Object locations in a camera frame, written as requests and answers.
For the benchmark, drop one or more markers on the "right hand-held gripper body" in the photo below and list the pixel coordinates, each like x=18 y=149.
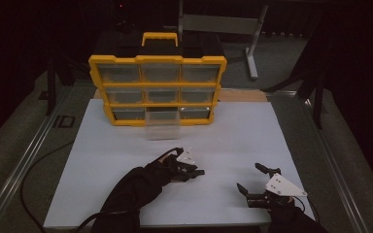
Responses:
x=285 y=187

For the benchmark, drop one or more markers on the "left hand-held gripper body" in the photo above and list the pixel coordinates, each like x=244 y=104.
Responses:
x=183 y=157

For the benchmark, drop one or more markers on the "clear plastic drawer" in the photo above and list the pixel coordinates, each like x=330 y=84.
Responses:
x=162 y=129

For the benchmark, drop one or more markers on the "yellow black drawer organizer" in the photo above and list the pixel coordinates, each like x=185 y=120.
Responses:
x=123 y=84

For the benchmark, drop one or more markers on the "person's right hand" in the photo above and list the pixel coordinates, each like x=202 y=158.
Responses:
x=286 y=209

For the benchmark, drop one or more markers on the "person's left hand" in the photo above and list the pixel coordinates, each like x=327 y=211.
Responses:
x=158 y=170

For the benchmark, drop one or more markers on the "wooden board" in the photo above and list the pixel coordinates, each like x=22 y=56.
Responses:
x=243 y=96

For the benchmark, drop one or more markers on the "black stand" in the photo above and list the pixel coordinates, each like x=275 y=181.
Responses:
x=319 y=103
x=51 y=87

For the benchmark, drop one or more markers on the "group of clear drawers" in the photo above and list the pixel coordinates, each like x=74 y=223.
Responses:
x=119 y=73

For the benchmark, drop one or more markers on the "grey metal stand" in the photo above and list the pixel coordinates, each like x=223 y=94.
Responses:
x=220 y=24

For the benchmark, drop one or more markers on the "dark device with red light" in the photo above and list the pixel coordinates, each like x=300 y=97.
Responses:
x=123 y=22

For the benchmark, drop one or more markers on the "aluminium frame rail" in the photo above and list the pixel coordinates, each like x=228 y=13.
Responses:
x=333 y=174
x=22 y=165

